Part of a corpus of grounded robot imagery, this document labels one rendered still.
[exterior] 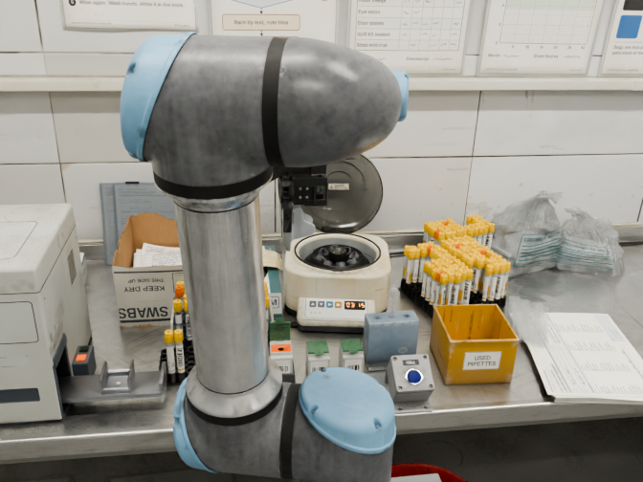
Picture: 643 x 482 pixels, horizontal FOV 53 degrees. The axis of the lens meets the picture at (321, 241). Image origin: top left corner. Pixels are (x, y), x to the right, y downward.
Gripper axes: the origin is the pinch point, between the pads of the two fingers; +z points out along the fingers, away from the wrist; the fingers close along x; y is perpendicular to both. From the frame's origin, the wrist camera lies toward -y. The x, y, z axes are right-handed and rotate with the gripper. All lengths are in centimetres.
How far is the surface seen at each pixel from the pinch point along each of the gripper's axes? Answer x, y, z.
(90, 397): -13.4, -34.6, 21.6
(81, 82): 45, -42, -21
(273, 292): 15.2, -1.2, 18.6
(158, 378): -9.2, -23.5, 21.6
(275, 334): -4.6, -2.2, 16.6
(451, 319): 0.9, 34.2, 19.0
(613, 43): 48, 87, -29
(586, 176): 49, 87, 6
